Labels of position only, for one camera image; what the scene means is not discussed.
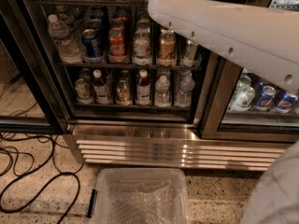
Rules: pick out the green silver soda can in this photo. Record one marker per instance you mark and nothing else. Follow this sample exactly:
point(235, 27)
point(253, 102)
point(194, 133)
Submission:
point(190, 56)

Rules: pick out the green can bottom shelf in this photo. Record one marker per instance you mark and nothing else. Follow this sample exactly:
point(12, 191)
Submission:
point(84, 93)

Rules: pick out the small water bottle left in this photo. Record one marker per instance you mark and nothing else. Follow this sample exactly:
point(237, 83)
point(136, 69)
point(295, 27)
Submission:
point(162, 92)

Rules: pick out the gold can bottom shelf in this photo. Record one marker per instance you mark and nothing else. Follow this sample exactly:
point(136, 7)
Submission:
point(123, 93)

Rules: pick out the blue pepsi can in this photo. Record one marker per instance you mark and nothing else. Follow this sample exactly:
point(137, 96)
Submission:
point(264, 97)
point(93, 46)
point(283, 101)

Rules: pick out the clear water bottle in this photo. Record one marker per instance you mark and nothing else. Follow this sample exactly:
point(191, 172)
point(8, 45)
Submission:
point(63, 40)

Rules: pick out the blue Pepsi can far right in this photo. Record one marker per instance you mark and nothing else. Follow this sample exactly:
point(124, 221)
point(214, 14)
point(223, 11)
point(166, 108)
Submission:
point(283, 101)

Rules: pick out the white green soda can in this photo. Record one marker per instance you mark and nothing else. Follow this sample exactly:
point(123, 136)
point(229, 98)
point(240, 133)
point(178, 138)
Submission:
point(141, 48)

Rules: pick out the small water bottle right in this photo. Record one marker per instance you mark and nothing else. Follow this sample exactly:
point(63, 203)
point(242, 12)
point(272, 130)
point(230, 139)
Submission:
point(183, 96)

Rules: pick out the clear plastic storage bin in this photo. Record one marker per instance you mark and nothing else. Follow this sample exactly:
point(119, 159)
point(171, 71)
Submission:
point(139, 196)

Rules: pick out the gold orange soda can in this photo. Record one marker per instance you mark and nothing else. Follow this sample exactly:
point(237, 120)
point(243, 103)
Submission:
point(166, 55)

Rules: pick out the white green can right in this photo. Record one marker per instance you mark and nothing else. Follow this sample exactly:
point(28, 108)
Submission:
point(243, 95)

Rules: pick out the open glass fridge door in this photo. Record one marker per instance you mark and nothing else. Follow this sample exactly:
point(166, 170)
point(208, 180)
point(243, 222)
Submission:
point(29, 101)

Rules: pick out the stainless fridge vent grille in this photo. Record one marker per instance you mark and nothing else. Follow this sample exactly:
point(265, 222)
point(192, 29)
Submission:
point(173, 152)

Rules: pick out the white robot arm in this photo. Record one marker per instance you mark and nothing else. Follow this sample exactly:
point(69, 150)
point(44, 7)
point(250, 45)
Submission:
point(265, 41)

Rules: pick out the brown tea bottle right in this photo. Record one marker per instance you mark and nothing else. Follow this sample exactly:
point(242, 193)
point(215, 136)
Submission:
point(143, 88)

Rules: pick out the brown tea bottle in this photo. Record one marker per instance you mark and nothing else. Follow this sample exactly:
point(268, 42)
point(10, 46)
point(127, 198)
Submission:
point(143, 88)
point(101, 88)

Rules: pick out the small water bottle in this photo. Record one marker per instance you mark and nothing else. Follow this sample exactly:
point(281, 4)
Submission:
point(162, 92)
point(183, 96)

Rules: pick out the brown tea bottle left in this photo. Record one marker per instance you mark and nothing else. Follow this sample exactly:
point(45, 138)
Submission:
point(101, 88)

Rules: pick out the red Coca-Cola can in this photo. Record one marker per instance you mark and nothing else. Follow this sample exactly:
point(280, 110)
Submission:
point(118, 51)

